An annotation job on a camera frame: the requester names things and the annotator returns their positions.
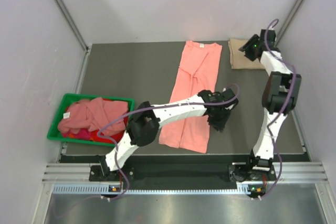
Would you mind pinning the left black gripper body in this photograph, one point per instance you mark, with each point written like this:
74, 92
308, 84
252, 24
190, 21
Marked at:
223, 111

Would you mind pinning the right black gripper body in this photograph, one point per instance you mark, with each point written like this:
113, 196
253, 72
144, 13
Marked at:
249, 52

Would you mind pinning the salmon pink t shirt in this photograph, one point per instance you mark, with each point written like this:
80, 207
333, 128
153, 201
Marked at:
198, 70

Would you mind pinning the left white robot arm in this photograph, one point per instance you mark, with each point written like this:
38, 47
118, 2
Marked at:
145, 122

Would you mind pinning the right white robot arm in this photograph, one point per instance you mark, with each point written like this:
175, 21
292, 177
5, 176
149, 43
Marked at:
278, 100

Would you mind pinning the folded beige t shirt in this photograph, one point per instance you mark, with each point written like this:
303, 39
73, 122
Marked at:
238, 61

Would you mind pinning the red shirt in bin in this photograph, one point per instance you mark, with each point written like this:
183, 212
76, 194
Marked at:
116, 131

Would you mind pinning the dusty pink shirt in bin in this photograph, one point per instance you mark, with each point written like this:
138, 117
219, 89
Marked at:
91, 115

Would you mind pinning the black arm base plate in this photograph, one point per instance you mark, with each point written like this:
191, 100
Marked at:
133, 172

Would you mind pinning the aluminium frame rail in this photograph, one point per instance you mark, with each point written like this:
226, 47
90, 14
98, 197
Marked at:
287, 172

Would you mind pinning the slotted grey cable duct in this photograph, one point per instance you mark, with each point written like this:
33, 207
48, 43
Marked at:
107, 189

